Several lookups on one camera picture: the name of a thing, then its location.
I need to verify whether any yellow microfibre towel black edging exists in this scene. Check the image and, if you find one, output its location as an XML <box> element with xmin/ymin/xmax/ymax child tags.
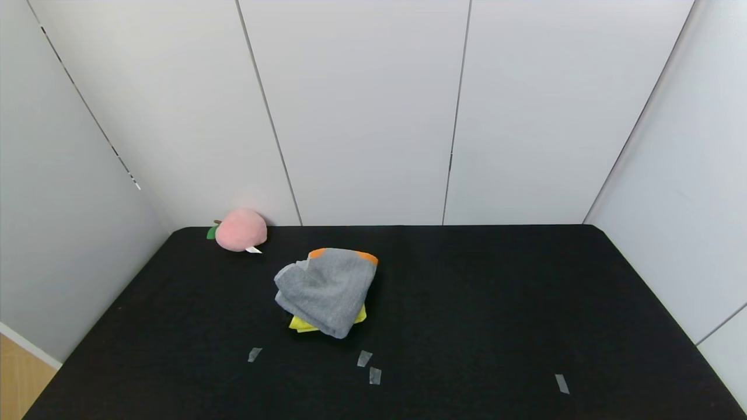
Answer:
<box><xmin>288</xmin><ymin>304</ymin><xmax>368</xmax><ymax>333</ymax></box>

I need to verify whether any pink plush peach toy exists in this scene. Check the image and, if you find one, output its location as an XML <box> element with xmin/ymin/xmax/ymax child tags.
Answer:
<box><xmin>207</xmin><ymin>208</ymin><xmax>268</xmax><ymax>254</ymax></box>

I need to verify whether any grey towel orange white pattern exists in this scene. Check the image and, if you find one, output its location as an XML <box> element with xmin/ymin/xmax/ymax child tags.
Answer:
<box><xmin>274</xmin><ymin>248</ymin><xmax>379</xmax><ymax>340</ymax></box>

